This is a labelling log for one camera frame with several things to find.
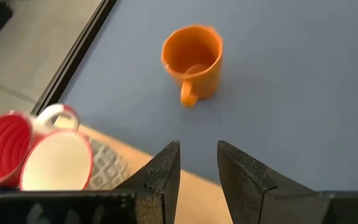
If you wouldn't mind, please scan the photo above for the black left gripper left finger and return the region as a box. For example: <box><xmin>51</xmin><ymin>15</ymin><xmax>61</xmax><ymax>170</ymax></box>
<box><xmin>0</xmin><ymin>140</ymin><xmax>181</xmax><ymax>224</ymax></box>

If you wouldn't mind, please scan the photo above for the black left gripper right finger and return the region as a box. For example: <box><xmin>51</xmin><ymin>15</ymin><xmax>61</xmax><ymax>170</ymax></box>
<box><xmin>218</xmin><ymin>141</ymin><xmax>358</xmax><ymax>224</ymax></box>

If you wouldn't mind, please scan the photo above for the grey diamond mug red rim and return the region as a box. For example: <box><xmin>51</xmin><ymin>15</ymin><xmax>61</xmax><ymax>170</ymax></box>
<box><xmin>19</xmin><ymin>129</ymin><xmax>133</xmax><ymax>191</ymax></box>

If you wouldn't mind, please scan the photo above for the plain orange mug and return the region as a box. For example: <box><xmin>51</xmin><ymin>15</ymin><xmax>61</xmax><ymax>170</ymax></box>
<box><xmin>160</xmin><ymin>24</ymin><xmax>224</xmax><ymax>109</ymax></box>

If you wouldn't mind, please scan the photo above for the red mug white handle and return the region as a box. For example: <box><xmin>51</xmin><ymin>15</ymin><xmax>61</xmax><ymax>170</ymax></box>
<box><xmin>0</xmin><ymin>103</ymin><xmax>81</xmax><ymax>187</ymax></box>

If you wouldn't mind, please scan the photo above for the blue-grey table mat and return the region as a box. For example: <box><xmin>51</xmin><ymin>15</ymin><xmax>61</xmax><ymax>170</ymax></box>
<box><xmin>59</xmin><ymin>0</ymin><xmax>358</xmax><ymax>193</ymax></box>

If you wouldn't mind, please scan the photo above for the wooden shelf black wire frame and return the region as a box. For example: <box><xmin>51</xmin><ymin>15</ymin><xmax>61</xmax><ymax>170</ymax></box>
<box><xmin>78</xmin><ymin>124</ymin><xmax>233</xmax><ymax>224</ymax></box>

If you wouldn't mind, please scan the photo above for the black table frame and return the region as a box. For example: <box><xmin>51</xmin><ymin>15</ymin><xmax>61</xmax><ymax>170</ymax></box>
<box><xmin>29</xmin><ymin>0</ymin><xmax>119</xmax><ymax>116</ymax></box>

